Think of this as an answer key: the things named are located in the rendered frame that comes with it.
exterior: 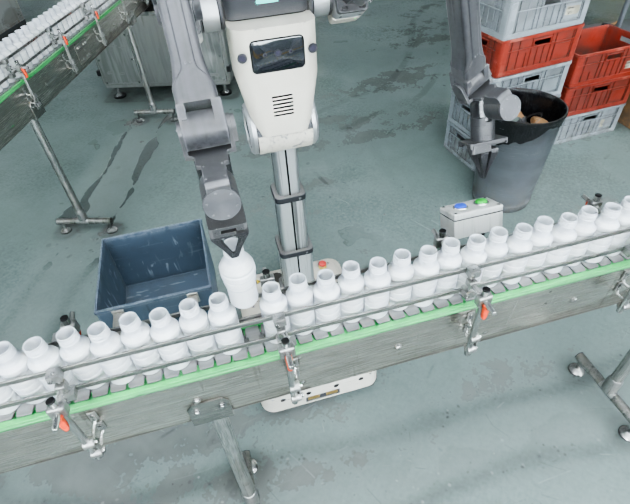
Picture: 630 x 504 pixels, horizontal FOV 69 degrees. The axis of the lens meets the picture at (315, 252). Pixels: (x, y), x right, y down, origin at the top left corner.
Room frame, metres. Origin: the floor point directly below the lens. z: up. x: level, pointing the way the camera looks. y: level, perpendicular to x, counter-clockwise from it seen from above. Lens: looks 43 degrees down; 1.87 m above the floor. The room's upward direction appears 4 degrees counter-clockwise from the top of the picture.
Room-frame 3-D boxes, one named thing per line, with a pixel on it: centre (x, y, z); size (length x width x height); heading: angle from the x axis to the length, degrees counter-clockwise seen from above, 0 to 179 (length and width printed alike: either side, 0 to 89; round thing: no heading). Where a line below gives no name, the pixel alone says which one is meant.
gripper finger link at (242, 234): (0.64, 0.15, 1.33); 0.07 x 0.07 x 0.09; 13
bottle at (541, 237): (0.80, -0.54, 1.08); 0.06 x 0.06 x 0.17
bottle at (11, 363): (0.55, 0.61, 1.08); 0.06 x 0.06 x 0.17
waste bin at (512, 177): (2.40, -1.24, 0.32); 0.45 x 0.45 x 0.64
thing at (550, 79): (2.98, -1.38, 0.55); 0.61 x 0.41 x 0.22; 110
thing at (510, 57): (2.99, -1.39, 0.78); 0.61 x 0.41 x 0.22; 109
